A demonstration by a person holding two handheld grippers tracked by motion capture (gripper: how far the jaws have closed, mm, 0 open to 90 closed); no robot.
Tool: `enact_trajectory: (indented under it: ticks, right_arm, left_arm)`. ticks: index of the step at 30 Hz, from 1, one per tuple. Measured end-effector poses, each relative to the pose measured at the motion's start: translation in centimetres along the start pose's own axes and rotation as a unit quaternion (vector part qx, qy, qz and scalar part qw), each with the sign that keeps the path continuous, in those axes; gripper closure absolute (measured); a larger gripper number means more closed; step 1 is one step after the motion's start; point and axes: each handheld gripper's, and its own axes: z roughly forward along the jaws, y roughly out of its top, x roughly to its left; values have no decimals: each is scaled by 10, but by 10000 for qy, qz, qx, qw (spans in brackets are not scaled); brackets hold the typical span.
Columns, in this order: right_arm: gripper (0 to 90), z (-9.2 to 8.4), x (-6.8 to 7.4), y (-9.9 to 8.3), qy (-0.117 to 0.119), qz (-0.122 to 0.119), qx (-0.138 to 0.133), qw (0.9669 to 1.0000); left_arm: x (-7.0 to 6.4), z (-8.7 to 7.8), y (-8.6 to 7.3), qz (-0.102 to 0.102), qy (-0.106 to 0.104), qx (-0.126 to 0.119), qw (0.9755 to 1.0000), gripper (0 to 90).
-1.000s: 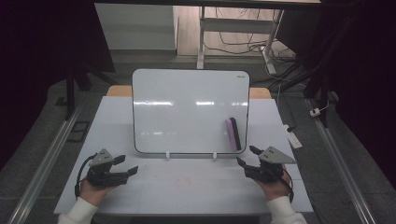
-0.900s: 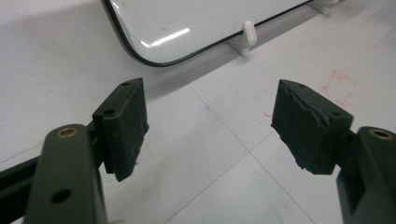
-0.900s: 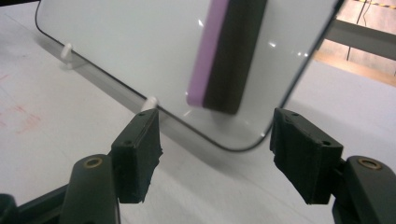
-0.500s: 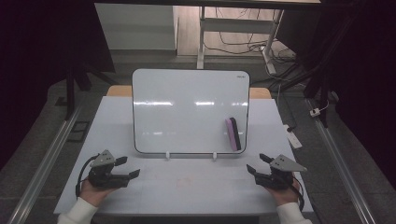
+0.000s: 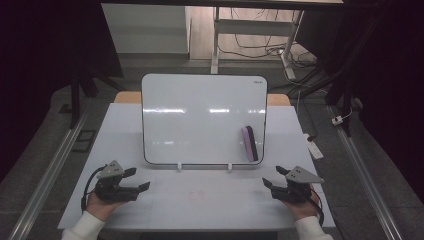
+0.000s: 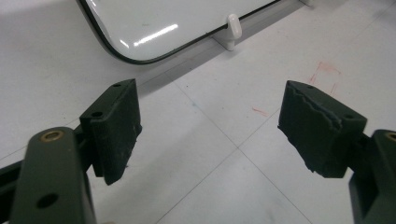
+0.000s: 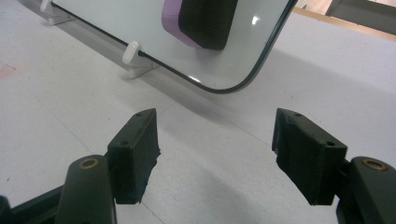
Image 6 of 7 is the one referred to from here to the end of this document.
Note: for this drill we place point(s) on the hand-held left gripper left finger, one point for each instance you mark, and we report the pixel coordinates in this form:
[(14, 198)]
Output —
[(113, 137)]

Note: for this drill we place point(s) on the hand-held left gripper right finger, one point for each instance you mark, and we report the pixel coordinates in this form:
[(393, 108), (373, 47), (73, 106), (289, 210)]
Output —
[(320, 140)]

